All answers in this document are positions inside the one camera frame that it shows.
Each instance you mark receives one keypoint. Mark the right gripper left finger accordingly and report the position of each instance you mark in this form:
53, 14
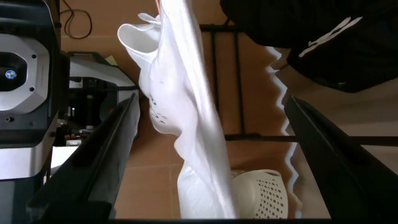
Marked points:
93, 177

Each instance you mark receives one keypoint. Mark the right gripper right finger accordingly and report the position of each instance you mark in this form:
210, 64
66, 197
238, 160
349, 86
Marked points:
342, 180

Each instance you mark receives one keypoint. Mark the white garment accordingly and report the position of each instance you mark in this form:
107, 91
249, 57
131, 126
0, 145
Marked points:
180, 93

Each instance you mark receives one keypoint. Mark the black shorts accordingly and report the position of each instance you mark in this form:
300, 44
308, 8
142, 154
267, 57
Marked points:
342, 40

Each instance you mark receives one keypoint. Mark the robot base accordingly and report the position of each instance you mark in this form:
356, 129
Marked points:
21, 93

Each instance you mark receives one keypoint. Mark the white laundry basket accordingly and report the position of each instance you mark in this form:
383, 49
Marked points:
264, 196

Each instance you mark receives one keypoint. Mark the black clothes rack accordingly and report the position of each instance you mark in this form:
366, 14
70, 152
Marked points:
237, 77

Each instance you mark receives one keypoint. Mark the beige curtain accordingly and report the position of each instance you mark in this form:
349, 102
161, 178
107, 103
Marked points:
357, 109

